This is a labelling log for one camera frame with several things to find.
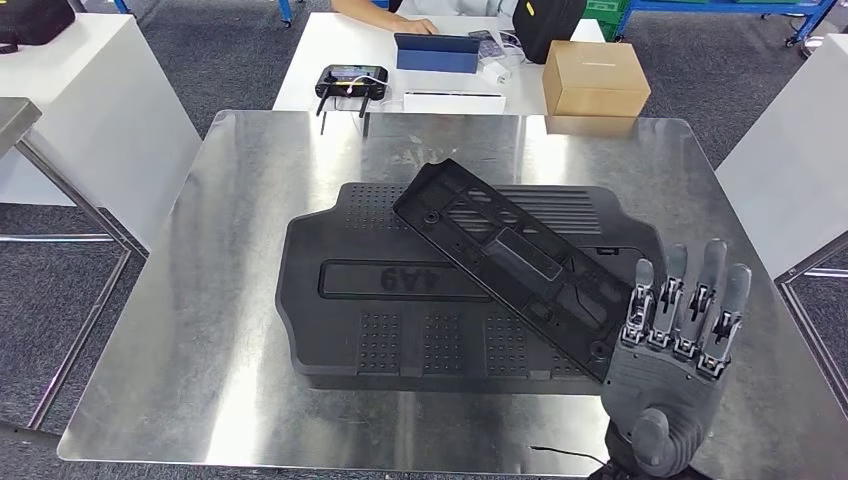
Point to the black car part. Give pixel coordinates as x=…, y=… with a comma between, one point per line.
x=517, y=265

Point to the white board panel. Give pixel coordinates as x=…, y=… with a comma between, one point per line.
x=99, y=112
x=788, y=152

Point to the blue metal shelf rack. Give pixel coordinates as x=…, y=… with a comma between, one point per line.
x=719, y=8

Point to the smartphone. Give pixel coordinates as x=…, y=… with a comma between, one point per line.
x=487, y=45

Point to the steel workbench table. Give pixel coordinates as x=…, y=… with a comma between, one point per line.
x=199, y=298

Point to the black remote controller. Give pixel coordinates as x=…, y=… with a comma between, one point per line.
x=351, y=81

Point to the black bag with yellow tag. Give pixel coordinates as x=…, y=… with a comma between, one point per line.
x=546, y=26

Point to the large black molded panel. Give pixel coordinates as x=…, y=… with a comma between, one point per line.
x=344, y=331

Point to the white charger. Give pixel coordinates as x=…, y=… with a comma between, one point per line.
x=495, y=73

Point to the brown cardboard box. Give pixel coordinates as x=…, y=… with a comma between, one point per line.
x=593, y=83

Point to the blue tablet case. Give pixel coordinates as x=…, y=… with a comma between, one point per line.
x=437, y=58

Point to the green plastic crate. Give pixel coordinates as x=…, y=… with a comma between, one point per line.
x=606, y=16

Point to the white desk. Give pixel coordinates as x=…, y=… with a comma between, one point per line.
x=318, y=46

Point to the person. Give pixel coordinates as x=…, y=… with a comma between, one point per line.
x=397, y=16

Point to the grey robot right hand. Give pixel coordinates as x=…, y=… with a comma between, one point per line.
x=662, y=391

